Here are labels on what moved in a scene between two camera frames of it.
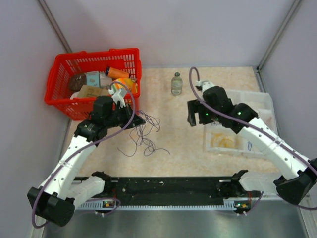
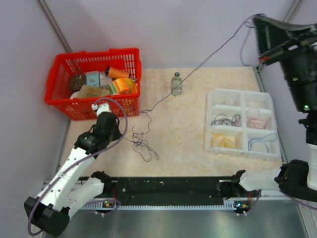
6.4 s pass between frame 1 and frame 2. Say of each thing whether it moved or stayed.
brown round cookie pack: stayed
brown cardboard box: stayed
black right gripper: moved
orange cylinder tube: stayed
